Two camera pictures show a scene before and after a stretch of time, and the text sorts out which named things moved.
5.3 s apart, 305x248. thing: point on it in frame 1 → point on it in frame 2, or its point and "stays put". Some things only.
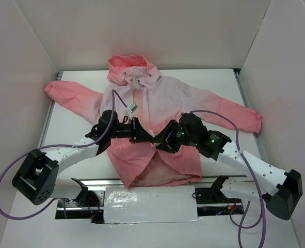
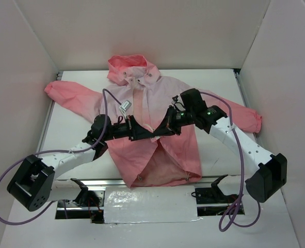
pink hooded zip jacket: (137, 89) stays put
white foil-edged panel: (150, 204) stays put
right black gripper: (171, 137) → (172, 121)
